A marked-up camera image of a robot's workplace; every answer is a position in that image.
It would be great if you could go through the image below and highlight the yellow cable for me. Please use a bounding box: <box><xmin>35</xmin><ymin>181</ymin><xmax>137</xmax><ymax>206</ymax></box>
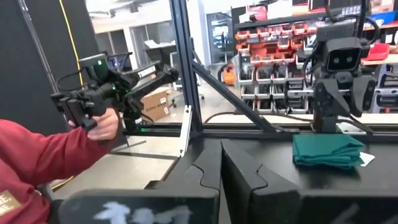
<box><xmin>58</xmin><ymin>0</ymin><xmax>85</xmax><ymax>90</ymax></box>

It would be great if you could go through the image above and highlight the folded green cloth napkin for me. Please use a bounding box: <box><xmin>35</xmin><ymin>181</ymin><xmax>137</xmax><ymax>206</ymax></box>
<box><xmin>292</xmin><ymin>133</ymin><xmax>366</xmax><ymax>170</ymax></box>

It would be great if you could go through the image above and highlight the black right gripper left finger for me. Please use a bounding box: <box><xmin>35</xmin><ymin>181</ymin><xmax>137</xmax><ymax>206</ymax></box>
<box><xmin>57</xmin><ymin>138</ymin><xmax>223</xmax><ymax>224</ymax></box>

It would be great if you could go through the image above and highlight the cardboard box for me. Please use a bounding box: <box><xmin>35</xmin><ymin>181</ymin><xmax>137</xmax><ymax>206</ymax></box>
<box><xmin>139</xmin><ymin>89</ymin><xmax>172</xmax><ymax>123</ymax></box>

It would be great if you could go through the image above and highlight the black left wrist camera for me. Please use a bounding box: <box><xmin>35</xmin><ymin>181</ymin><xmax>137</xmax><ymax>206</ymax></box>
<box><xmin>322</xmin><ymin>36</ymin><xmax>364</xmax><ymax>73</ymax></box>

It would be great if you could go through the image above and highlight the shelving with red bins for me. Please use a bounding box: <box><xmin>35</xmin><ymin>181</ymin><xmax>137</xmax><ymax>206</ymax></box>
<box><xmin>233</xmin><ymin>0</ymin><xmax>398</xmax><ymax>114</ymax></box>

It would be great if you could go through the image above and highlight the small white card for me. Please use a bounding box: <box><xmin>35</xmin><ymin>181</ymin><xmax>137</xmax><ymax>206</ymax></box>
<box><xmin>359</xmin><ymin>151</ymin><xmax>376</xmax><ymax>167</ymax></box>

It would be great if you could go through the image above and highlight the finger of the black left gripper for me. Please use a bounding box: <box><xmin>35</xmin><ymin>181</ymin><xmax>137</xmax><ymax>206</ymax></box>
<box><xmin>351</xmin><ymin>75</ymin><xmax>377</xmax><ymax>118</ymax></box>
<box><xmin>313</xmin><ymin>77</ymin><xmax>351</xmax><ymax>118</ymax></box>

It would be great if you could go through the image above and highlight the black partition panel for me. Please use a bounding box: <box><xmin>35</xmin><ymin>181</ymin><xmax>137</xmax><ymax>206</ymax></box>
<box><xmin>0</xmin><ymin>0</ymin><xmax>101</xmax><ymax>137</ymax></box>

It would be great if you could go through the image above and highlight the orange machine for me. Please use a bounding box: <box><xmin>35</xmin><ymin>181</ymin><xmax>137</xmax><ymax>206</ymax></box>
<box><xmin>221</xmin><ymin>63</ymin><xmax>238</xmax><ymax>86</ymax></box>

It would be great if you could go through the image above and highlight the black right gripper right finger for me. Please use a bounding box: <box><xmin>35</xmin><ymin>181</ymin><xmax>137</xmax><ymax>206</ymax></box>
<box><xmin>221</xmin><ymin>138</ymin><xmax>398</xmax><ymax>224</ymax></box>

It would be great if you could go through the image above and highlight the person's hand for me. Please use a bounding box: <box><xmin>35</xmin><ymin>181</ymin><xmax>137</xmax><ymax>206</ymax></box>
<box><xmin>67</xmin><ymin>108</ymin><xmax>120</xmax><ymax>142</ymax></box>

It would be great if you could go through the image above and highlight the black vertical frame post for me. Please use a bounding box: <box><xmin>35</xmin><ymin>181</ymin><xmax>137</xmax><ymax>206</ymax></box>
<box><xmin>169</xmin><ymin>0</ymin><xmax>203</xmax><ymax>134</ymax></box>

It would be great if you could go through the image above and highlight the black diagonal frame strut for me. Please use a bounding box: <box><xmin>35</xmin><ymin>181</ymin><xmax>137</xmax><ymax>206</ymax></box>
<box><xmin>190</xmin><ymin>60</ymin><xmax>278</xmax><ymax>134</ymax></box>

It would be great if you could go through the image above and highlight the silver aluminium bracket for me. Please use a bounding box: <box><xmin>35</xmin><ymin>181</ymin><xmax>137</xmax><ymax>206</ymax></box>
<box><xmin>178</xmin><ymin>105</ymin><xmax>193</xmax><ymax>158</ymax></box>

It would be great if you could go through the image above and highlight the person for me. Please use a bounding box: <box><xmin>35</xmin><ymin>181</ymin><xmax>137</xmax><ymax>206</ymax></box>
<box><xmin>0</xmin><ymin>118</ymin><xmax>113</xmax><ymax>224</ymax></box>

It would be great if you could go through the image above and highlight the red plastic bin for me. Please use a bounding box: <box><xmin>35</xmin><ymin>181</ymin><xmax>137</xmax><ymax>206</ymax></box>
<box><xmin>361</xmin><ymin>42</ymin><xmax>391</xmax><ymax>62</ymax></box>

